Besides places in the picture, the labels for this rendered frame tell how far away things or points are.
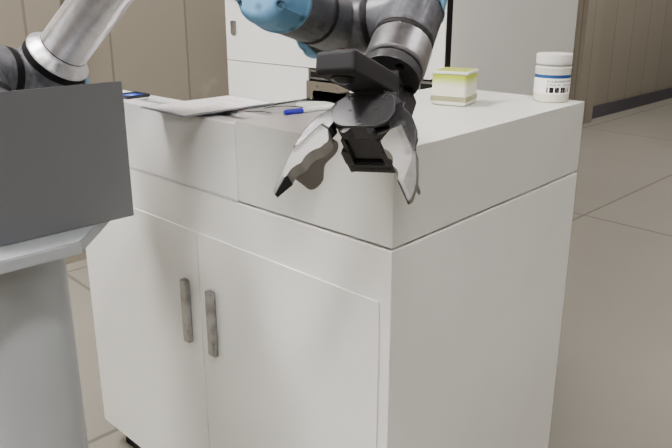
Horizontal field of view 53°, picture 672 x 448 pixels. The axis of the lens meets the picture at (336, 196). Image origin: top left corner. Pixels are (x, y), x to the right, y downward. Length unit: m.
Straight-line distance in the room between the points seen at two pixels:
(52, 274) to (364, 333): 0.51
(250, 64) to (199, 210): 0.87
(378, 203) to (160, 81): 2.56
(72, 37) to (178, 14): 2.27
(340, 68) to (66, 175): 0.56
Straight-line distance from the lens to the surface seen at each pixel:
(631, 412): 2.25
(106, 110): 1.13
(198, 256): 1.37
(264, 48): 2.06
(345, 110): 0.74
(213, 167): 1.26
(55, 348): 1.23
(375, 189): 0.98
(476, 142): 1.12
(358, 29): 0.87
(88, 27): 1.23
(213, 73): 3.62
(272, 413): 1.34
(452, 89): 1.34
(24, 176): 1.10
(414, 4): 0.84
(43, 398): 1.26
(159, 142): 1.40
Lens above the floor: 1.18
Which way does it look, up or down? 17 degrees down
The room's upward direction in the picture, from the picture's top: straight up
